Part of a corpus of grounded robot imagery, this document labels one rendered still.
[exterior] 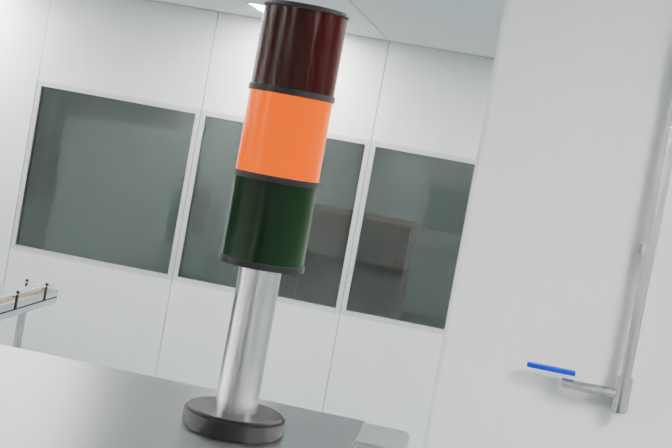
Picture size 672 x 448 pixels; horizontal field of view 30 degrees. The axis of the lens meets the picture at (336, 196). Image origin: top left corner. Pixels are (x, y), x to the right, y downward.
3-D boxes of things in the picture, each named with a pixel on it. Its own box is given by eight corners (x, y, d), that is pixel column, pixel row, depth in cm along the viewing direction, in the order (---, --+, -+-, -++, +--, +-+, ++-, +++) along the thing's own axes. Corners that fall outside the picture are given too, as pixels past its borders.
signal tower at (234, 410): (169, 429, 71) (246, -8, 70) (195, 408, 77) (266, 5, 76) (271, 451, 70) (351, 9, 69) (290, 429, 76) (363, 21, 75)
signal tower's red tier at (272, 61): (242, 81, 70) (256, 0, 70) (259, 86, 75) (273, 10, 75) (327, 96, 70) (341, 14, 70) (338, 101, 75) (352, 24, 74)
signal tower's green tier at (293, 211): (211, 256, 71) (226, 172, 71) (230, 250, 76) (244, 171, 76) (295, 272, 70) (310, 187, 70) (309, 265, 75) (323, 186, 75)
